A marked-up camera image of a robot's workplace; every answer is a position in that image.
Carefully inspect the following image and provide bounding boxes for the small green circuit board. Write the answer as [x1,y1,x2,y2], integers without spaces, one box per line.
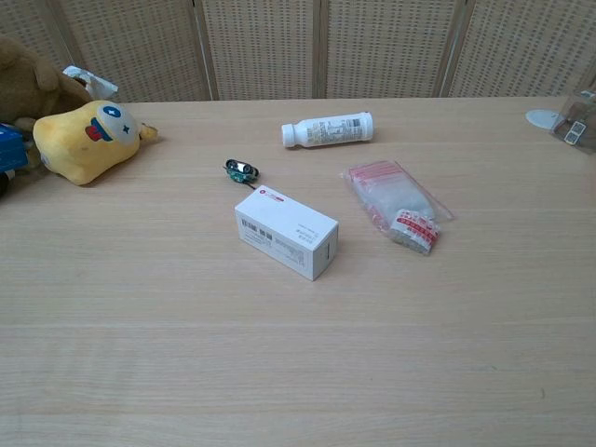
[220,158,262,192]

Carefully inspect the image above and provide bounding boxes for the yellow plush toy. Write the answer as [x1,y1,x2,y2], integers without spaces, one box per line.
[33,100,162,186]

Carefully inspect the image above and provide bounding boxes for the brown plush bear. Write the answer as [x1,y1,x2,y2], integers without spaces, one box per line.
[0,35,92,133]

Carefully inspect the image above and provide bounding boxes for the clear zip bag red stripes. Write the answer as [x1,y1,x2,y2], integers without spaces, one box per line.
[339,159,455,256]

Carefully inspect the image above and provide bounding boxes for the white cardboard box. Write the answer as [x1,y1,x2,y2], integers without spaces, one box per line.
[234,186,340,282]

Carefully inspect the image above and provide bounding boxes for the blue toy truck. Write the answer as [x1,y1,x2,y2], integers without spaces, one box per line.
[0,121,30,200]

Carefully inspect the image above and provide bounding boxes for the clear plastic container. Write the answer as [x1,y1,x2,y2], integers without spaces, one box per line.
[549,85,596,156]

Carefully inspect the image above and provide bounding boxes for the white plastic bottle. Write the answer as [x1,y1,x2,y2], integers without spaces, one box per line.
[280,112,374,150]

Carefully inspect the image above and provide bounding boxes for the woven folding screen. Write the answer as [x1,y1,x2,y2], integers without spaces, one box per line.
[0,0,596,103]

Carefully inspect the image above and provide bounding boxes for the white round disc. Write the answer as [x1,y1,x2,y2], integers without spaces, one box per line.
[525,108,562,130]

